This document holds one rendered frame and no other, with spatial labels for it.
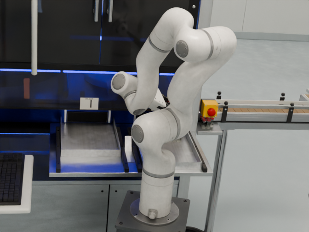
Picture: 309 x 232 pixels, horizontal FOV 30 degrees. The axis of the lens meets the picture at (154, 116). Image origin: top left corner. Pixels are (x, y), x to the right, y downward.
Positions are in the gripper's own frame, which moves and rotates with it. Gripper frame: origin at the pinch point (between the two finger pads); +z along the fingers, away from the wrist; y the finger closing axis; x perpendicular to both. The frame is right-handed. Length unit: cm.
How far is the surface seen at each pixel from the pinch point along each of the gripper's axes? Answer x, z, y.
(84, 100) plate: -39, 5, -31
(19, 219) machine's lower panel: -107, 15, -7
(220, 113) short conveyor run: -3, 65, -15
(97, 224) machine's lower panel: -84, 45, 6
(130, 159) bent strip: -31.5, 10.8, 5.2
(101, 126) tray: -45, 21, -25
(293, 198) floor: -30, 201, 2
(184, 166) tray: -14.4, 21.2, 18.1
